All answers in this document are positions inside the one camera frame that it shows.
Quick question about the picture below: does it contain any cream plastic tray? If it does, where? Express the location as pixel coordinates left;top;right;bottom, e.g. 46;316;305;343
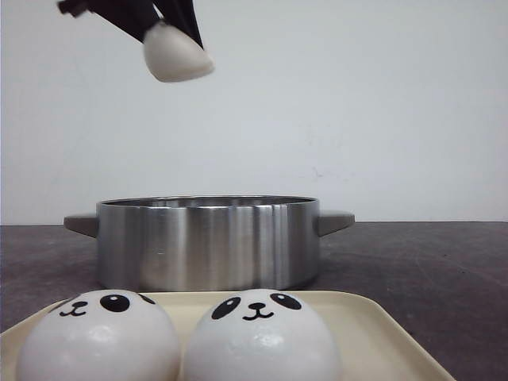
0;291;457;381

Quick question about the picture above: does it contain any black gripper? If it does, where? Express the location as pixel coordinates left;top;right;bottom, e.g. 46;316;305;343
57;0;203;49

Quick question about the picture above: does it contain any stainless steel pot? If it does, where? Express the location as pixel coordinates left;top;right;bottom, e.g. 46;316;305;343
63;195;355;291

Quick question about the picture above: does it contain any panda bun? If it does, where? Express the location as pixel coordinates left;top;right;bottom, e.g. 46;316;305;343
143;22;215;83
183;289;343;380
16;290;180;380

